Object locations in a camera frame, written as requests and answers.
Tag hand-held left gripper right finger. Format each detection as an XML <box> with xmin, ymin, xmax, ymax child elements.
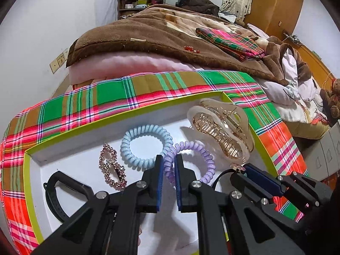
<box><xmin>174</xmin><ymin>154</ymin><xmax>306</xmax><ymax>255</ymax></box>

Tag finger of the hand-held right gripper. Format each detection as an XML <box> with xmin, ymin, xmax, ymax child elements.
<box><xmin>242</xmin><ymin>163</ymin><xmax>332</xmax><ymax>208</ymax></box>
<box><xmin>230</xmin><ymin>172</ymin><xmax>302</xmax><ymax>222</ymax></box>

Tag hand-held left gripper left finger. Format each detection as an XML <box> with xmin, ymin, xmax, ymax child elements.
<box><xmin>30</xmin><ymin>154</ymin><xmax>164</xmax><ymax>255</ymax></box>

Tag black cord tie with charm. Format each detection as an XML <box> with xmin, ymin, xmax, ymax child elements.
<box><xmin>211</xmin><ymin>163</ymin><xmax>246</xmax><ymax>192</ymax></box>

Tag purple spiral hair tie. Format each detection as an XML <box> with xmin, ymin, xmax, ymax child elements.
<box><xmin>163</xmin><ymin>141</ymin><xmax>216</xmax><ymax>188</ymax></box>

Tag rhinestone hair clip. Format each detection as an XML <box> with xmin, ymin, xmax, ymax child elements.
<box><xmin>99</xmin><ymin>143</ymin><xmax>128</xmax><ymax>191</ymax></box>

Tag blue spiral hair tie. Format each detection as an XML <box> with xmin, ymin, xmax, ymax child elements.
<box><xmin>121</xmin><ymin>124</ymin><xmax>173</xmax><ymax>170</ymax></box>

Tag white tray with green rim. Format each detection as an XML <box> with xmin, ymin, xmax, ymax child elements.
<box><xmin>24</xmin><ymin>91</ymin><xmax>282</xmax><ymax>255</ymax></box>

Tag clear rose-gold claw clip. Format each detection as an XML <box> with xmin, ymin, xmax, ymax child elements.
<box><xmin>187</xmin><ymin>98</ymin><xmax>255</xmax><ymax>164</ymax></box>

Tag grey cardboard boxes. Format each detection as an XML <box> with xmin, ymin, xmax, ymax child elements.
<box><xmin>303</xmin><ymin>119</ymin><xmax>340</xmax><ymax>181</ymax></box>

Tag white patterned quilt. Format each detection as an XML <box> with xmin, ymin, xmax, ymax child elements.
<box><xmin>259</xmin><ymin>45</ymin><xmax>332</xmax><ymax>124</ymax></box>

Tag plaid bed cloth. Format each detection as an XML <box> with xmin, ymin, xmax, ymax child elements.
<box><xmin>0</xmin><ymin>70</ymin><xmax>310</xmax><ymax>255</ymax></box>

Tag brown teddy bear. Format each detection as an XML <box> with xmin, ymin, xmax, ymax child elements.
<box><xmin>319</xmin><ymin>78</ymin><xmax>340</xmax><ymax>128</ymax></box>

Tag black smart band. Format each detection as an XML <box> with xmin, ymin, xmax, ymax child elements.
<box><xmin>43</xmin><ymin>171</ymin><xmax>96</xmax><ymax>224</ymax></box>

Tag pink quilt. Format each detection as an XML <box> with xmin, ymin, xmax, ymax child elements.
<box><xmin>68</xmin><ymin>51</ymin><xmax>198</xmax><ymax>87</ymax></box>

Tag wooden bed footboard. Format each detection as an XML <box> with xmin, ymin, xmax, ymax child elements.
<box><xmin>300</xmin><ymin>44</ymin><xmax>335</xmax><ymax>91</ymax></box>

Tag folded plaid cloth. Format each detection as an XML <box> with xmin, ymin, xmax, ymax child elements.
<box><xmin>196</xmin><ymin>27</ymin><xmax>266</xmax><ymax>61</ymax></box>

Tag brown fleece blanket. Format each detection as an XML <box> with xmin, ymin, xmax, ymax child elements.
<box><xmin>66</xmin><ymin>4</ymin><xmax>314</xmax><ymax>85</ymax></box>

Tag wooden wardrobe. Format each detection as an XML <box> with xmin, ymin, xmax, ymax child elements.
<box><xmin>244</xmin><ymin>0</ymin><xmax>306</xmax><ymax>40</ymax></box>

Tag wooden shelf unit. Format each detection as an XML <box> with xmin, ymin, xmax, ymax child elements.
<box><xmin>117</xmin><ymin>0</ymin><xmax>168</xmax><ymax>20</ymax></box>

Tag pile of dark clothes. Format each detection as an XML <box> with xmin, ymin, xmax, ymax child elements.
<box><xmin>177</xmin><ymin>0</ymin><xmax>220</xmax><ymax>15</ymax></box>

